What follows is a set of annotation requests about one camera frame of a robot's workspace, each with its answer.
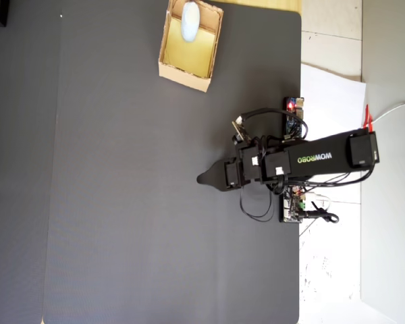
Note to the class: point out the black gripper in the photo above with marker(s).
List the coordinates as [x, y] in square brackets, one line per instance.
[233, 175]

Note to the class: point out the light blue foam block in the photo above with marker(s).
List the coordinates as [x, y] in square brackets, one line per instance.
[190, 23]

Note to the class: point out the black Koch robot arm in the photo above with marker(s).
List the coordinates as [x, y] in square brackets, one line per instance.
[317, 158]

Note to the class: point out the open cardboard box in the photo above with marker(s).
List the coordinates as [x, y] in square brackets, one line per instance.
[185, 81]

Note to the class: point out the controller board with green terminal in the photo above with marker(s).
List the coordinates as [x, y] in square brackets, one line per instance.
[290, 209]

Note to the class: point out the large black textured mat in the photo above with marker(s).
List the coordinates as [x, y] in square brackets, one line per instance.
[155, 236]

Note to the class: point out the black power plug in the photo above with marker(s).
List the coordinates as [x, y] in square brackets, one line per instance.
[315, 213]

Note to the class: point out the blue controller circuit board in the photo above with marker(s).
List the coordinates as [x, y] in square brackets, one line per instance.
[290, 101]

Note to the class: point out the white paper sheet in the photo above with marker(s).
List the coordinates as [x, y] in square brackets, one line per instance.
[330, 101]

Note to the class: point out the small red paper decoration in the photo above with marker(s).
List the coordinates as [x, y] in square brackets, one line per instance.
[368, 119]

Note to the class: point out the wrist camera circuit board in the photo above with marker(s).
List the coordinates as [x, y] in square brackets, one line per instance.
[241, 131]

